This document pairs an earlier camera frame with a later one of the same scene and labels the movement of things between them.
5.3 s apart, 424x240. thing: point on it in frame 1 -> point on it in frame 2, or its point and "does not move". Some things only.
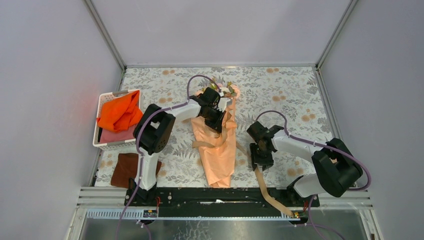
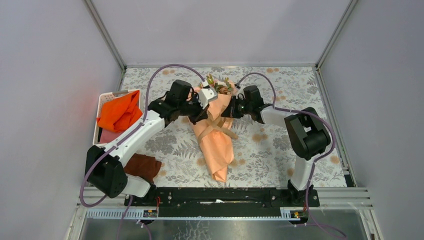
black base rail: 218,202 does not move
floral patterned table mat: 287,97 does not move
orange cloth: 118,115 does not move
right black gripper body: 259,156 -> 239,107
